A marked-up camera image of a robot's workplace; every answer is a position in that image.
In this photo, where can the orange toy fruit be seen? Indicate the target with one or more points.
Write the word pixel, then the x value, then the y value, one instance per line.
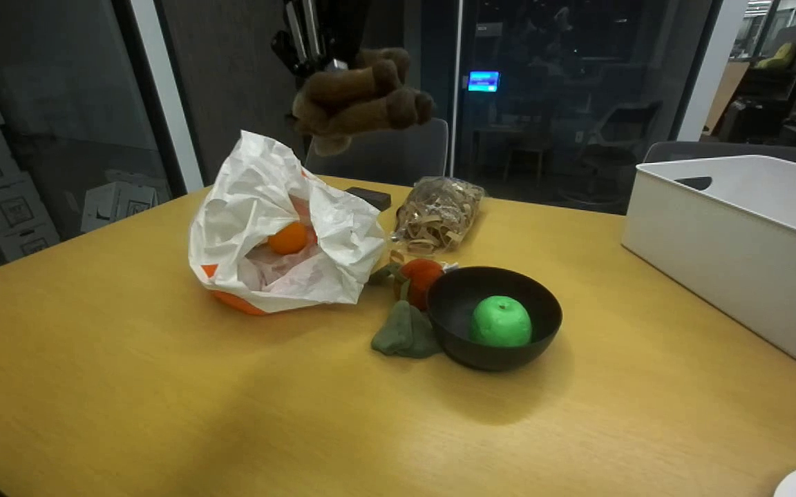
pixel 290 239

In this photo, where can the white orange plastic bag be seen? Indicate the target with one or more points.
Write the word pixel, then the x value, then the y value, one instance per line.
pixel 264 187

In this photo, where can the brown plush toy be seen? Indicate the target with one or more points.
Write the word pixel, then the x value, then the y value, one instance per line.
pixel 370 94

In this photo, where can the clear bag of snacks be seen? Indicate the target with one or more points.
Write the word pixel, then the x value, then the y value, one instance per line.
pixel 438 214

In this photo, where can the red plush tomato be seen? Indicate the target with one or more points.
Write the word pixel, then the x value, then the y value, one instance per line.
pixel 422 274

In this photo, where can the green felt leaf plush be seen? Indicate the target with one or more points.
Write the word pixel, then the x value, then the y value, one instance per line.
pixel 406 332

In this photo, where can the black bowl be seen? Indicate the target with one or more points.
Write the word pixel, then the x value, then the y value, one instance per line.
pixel 451 308

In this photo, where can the green toy fruit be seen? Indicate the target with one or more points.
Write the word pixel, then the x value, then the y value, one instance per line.
pixel 502 321

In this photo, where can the blue lit monitor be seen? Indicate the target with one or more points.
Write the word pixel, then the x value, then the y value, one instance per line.
pixel 481 82

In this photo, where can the white storage box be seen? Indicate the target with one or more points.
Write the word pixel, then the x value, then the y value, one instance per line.
pixel 723 228

